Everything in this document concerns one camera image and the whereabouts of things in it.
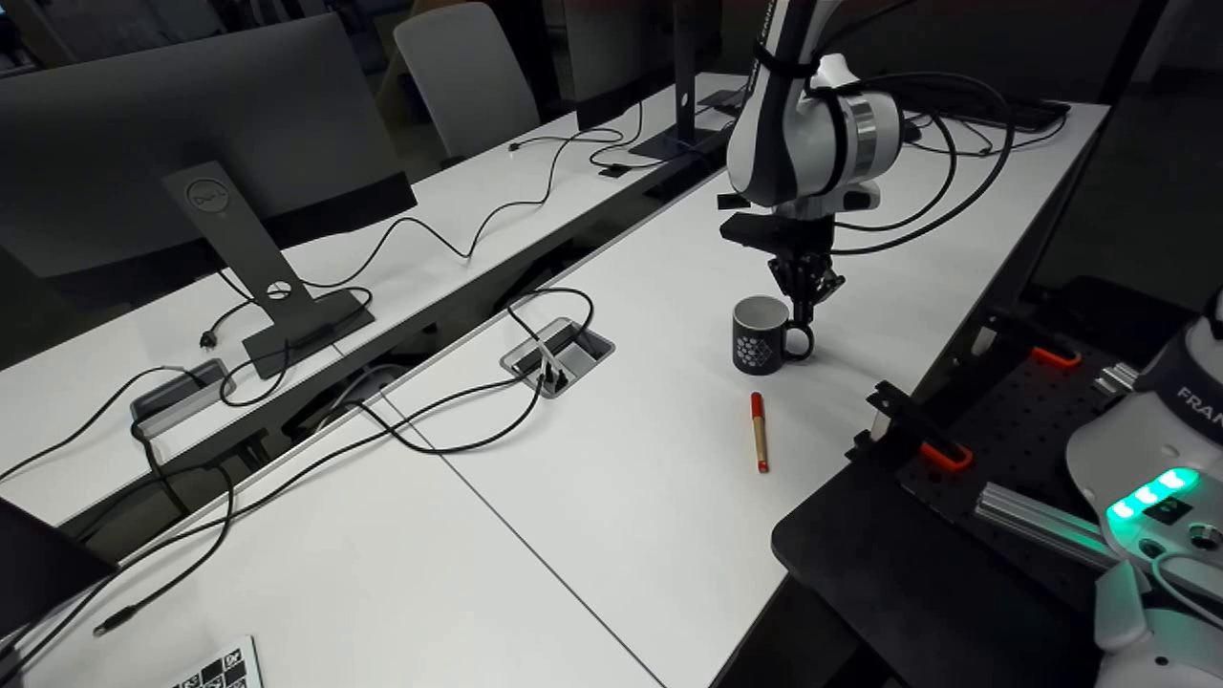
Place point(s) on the dark patterned mug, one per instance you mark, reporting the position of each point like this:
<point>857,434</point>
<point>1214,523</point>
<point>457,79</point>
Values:
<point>759,343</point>

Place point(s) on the black flat desk device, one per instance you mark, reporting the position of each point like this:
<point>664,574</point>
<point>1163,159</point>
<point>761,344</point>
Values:
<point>1007,112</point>

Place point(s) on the red and tan marker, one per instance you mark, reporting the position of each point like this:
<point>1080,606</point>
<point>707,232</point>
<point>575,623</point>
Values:
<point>759,434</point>

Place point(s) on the orange and black clamp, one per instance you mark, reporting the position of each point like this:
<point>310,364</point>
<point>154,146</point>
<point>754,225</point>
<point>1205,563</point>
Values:
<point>951,455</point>
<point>1058,358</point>

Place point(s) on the grey monitor with stand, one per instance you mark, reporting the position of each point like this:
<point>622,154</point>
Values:
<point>193,126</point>

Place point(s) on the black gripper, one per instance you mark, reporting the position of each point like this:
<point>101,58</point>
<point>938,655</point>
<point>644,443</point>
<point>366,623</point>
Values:
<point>806,274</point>

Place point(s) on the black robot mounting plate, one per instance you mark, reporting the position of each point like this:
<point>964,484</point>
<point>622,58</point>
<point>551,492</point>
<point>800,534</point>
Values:
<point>893,574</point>

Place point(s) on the checkerboard calibration board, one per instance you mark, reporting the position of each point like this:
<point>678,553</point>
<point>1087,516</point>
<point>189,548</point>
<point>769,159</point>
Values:
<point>224,670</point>

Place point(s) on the grey office chair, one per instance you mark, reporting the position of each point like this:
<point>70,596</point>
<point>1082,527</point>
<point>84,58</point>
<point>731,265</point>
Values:
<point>466,79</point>

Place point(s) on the dark monitor with pole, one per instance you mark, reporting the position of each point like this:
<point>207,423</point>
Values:
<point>687,79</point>

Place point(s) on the black monitor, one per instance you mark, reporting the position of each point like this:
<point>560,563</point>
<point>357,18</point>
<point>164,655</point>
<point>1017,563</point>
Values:
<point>45,567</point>

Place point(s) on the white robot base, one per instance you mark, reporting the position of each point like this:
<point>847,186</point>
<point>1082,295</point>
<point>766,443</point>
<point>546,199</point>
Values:
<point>1150,443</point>

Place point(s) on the black rectangular desk hub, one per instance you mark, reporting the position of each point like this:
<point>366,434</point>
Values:
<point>177,390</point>

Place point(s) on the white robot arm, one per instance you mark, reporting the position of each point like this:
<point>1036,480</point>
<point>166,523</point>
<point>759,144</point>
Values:
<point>789,137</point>

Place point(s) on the grey aluminium rail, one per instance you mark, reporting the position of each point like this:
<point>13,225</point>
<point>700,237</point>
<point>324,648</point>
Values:
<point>1033,522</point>

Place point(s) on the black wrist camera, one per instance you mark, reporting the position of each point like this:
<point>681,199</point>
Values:
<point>766,232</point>

